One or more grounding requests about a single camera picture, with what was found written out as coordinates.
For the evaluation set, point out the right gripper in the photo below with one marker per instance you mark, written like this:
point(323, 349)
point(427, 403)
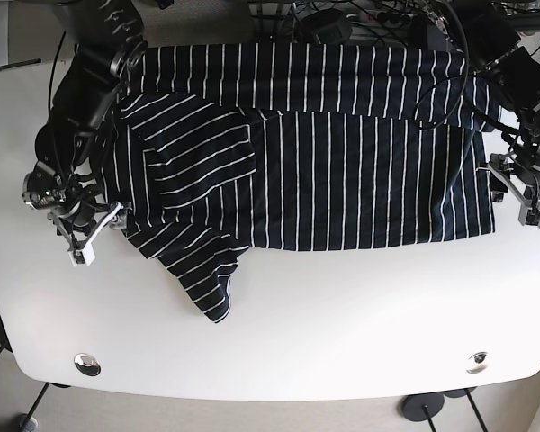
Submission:
point(73, 207)

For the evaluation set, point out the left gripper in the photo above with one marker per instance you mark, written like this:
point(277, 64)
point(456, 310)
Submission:
point(517, 171)

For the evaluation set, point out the navy white striped T-shirt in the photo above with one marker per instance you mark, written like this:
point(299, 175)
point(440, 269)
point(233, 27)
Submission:
point(299, 147)

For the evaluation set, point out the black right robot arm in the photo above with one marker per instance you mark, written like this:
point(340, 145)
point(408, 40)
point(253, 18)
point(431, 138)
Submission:
point(73, 145)

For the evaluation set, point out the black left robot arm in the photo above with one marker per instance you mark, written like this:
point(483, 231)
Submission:
point(491, 46)

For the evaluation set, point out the left chrome table grommet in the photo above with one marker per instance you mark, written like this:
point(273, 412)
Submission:
point(87, 365)

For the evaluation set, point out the chrome table grommet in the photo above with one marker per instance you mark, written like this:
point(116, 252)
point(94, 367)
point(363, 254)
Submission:
point(477, 363)
point(87, 365)

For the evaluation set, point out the right chrome table grommet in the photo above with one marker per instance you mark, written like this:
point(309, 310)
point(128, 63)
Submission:
point(477, 363)

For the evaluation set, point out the black power adapter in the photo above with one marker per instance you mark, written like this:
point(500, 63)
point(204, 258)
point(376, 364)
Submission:
point(328, 26)

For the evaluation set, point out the black round stand base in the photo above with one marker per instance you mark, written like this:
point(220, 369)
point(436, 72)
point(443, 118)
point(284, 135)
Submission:
point(422, 407)

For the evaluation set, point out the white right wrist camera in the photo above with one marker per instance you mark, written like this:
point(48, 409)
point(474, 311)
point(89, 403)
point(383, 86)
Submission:
point(82, 256)

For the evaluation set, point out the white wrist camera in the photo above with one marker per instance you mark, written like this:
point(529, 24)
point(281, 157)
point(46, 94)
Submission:
point(82, 256)
point(529, 216)

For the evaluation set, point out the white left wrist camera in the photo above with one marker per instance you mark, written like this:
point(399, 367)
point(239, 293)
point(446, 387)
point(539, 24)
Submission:
point(529, 216)

